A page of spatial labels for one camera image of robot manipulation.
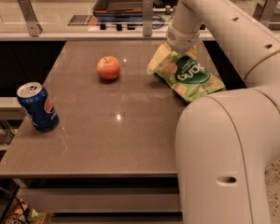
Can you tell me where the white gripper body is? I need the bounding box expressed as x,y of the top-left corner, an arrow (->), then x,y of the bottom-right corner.
165,24 -> 199,53

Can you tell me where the green rice chip bag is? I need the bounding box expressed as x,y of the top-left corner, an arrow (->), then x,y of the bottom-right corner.
157,52 -> 225,103

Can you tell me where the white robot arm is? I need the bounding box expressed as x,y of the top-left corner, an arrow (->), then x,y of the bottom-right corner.
147,0 -> 280,224

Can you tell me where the blue pepsi can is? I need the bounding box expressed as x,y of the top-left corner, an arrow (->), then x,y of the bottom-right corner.
17,82 -> 59,132

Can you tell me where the red apple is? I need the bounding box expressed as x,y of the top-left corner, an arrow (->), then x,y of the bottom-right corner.
96,56 -> 120,80

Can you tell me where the grey tray with orange rim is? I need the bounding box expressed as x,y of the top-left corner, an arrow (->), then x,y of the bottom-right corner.
92,0 -> 143,15

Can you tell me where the grey table drawer unit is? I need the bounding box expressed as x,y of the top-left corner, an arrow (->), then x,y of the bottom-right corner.
20,177 -> 182,222

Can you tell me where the snack box under table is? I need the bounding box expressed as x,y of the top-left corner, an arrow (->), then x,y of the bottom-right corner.
3,199 -> 49,224

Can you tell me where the middle metal glass bracket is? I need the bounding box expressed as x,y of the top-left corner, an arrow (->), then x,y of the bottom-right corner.
143,0 -> 153,36

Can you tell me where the metal glass bracket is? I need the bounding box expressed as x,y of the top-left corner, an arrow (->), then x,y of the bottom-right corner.
17,0 -> 43,37
253,0 -> 280,30
143,0 -> 153,36

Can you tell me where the right metal glass bracket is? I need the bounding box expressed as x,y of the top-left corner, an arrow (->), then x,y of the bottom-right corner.
253,0 -> 280,30

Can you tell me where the left metal glass bracket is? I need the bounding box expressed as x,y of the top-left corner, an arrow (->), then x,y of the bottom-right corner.
17,0 -> 43,37

